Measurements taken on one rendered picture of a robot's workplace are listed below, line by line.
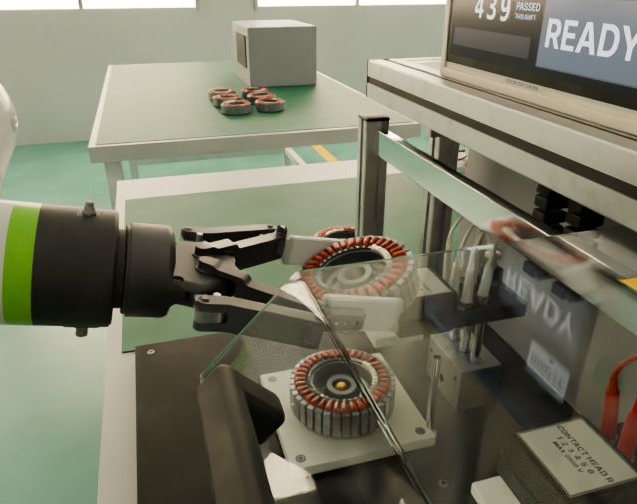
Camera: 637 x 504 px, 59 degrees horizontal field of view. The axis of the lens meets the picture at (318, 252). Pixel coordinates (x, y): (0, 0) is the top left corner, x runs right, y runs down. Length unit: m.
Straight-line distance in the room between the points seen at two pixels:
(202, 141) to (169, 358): 1.18
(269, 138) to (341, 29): 3.42
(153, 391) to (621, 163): 0.54
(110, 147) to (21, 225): 1.42
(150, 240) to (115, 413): 0.32
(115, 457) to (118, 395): 0.10
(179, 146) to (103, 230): 1.42
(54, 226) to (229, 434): 0.27
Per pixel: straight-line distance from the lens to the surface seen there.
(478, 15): 0.56
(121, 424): 0.71
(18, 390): 2.12
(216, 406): 0.22
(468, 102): 0.52
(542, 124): 0.44
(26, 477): 1.81
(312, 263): 0.54
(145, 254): 0.44
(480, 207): 0.50
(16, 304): 0.44
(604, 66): 0.44
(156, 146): 1.85
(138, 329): 0.86
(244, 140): 1.87
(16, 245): 0.43
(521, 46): 0.51
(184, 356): 0.75
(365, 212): 0.73
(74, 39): 4.98
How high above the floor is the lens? 1.20
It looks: 26 degrees down
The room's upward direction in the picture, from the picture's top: straight up
